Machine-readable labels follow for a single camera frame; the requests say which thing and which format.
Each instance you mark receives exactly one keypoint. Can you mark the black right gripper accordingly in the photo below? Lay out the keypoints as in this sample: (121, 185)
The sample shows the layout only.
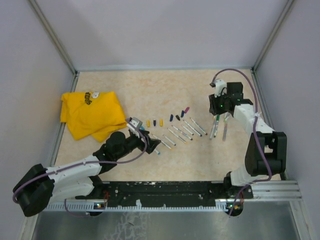
(214, 109)

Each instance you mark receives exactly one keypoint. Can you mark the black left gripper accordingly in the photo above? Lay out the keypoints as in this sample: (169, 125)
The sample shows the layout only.
(151, 143)

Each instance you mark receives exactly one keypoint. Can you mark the blue eraser-cap white marker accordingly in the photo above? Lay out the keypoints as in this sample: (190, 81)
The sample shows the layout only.
(171, 141)

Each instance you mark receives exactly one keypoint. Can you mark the yellow clear-pen cap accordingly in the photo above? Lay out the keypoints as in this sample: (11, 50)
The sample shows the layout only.
(161, 122)

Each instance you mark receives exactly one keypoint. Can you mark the yellow capped clear pen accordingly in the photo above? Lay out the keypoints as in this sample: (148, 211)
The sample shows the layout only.
(176, 135)

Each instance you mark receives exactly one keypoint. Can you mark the magenta capped white marker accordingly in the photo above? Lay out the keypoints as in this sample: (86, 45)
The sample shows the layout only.
(198, 126)

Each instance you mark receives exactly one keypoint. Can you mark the black eraser-cap white marker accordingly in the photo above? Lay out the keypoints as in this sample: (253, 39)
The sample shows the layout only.
(187, 129)

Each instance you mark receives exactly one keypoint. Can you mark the navy capped white marker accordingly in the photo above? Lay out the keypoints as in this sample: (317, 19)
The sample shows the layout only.
(190, 126)

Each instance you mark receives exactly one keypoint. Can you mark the dark blue capped marker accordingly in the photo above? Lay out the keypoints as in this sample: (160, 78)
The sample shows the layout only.
(183, 133)

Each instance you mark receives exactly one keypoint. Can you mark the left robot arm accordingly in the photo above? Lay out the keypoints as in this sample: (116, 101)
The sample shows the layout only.
(42, 186)

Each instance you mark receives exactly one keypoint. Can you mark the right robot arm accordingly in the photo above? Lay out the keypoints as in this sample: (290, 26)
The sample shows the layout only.
(266, 152)

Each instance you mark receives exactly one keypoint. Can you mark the dark green capped marker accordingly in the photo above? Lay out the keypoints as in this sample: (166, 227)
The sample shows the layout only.
(216, 126)

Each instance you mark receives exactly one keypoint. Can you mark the orange capped white marker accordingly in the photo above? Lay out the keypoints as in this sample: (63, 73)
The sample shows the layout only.
(213, 128)

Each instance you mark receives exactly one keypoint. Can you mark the lime green capped marker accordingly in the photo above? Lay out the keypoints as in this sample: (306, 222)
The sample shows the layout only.
(226, 117)

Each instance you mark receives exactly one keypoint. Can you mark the purple grey marker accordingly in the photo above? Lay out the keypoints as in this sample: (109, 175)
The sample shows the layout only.
(225, 131)

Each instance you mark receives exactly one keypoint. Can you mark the yellow t-shirt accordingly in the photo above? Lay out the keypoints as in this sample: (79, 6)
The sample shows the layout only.
(92, 113)

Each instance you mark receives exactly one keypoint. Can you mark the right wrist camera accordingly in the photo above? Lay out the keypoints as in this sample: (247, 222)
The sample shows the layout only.
(220, 87)

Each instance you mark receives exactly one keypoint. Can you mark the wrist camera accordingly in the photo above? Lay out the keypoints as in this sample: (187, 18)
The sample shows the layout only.
(134, 125)
(220, 87)

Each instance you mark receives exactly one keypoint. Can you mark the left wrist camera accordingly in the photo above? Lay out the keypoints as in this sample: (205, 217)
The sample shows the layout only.
(134, 125)

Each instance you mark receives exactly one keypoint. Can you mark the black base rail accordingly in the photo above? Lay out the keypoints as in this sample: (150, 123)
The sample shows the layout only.
(157, 194)

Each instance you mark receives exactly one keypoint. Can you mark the right corner aluminium post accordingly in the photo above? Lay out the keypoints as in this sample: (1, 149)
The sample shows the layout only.
(273, 34)

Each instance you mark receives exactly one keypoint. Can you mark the corner aluminium post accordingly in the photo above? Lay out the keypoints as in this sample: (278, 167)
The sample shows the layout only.
(52, 35)
(273, 34)

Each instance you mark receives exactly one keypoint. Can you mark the left corner aluminium post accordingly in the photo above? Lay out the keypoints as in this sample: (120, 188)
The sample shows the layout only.
(52, 35)

